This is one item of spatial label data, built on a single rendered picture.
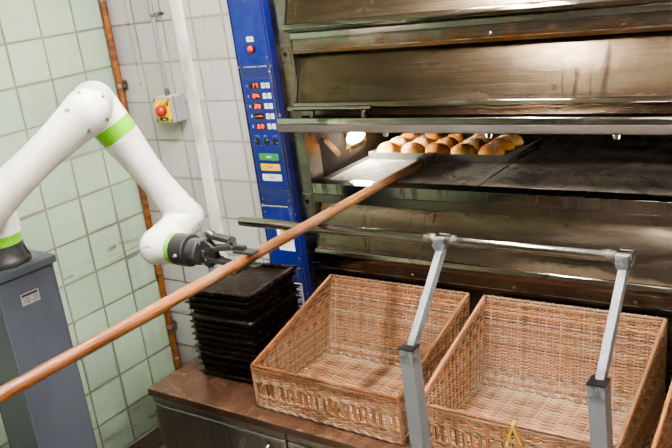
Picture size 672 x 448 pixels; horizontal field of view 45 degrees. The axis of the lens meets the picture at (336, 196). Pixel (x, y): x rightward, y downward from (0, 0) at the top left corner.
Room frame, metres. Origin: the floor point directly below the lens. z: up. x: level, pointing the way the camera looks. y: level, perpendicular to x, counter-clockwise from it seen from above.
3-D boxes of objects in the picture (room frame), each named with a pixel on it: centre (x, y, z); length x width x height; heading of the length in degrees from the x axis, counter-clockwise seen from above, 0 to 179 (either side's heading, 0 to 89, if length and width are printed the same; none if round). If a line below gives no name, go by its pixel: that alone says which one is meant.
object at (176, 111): (3.10, 0.58, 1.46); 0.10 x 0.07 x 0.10; 53
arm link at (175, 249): (2.19, 0.44, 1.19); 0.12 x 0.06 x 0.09; 142
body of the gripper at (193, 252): (2.14, 0.38, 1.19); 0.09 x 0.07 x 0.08; 52
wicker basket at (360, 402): (2.37, -0.02, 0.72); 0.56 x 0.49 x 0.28; 53
